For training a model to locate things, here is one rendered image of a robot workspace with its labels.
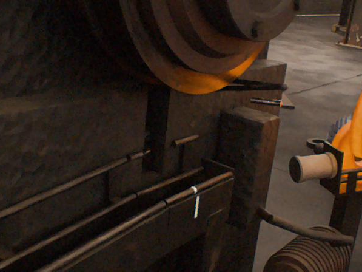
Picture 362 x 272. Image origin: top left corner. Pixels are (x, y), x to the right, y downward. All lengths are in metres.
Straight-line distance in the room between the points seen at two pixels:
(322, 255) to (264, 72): 0.41
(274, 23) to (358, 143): 0.33
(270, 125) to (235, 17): 0.39
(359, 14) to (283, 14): 8.91
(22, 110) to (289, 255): 0.65
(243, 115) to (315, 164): 0.23
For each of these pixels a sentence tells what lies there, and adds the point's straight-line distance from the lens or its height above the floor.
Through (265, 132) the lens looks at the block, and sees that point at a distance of 1.05.
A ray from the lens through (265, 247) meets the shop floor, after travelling 2.26.
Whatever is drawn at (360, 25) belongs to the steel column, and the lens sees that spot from 9.73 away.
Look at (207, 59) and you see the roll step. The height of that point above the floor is 0.94.
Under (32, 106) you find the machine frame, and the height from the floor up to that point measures 0.87.
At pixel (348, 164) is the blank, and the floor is 0.68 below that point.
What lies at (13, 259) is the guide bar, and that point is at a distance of 0.75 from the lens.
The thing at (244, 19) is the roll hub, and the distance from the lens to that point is 0.73.
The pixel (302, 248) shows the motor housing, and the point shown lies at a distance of 1.17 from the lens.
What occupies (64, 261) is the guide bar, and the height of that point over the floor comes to 0.69.
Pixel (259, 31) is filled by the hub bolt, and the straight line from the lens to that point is 0.76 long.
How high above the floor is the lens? 1.07
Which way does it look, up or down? 19 degrees down
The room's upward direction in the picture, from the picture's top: 6 degrees clockwise
